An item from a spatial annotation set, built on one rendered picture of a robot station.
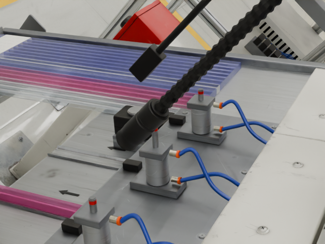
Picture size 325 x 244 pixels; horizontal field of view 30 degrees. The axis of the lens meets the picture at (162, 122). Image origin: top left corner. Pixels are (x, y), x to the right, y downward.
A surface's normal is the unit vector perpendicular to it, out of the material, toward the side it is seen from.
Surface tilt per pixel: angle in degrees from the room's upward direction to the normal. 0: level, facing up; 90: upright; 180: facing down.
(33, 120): 0
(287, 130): 43
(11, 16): 0
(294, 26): 0
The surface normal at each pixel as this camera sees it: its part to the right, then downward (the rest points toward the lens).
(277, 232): -0.05, -0.89
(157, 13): 0.58, -0.55
